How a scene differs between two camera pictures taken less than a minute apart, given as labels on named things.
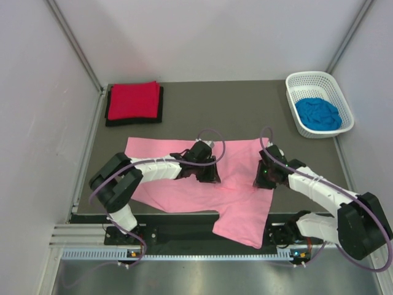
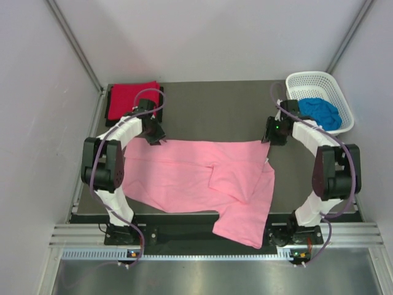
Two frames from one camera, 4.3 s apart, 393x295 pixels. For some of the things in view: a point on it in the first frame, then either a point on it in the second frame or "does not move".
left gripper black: x=211 y=176 to x=153 y=140
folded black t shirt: x=124 y=121 does not move
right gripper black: x=260 y=181 to x=269 y=134
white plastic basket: x=304 y=85 does not move
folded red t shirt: x=134 y=100 does not move
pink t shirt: x=244 y=211 does not move
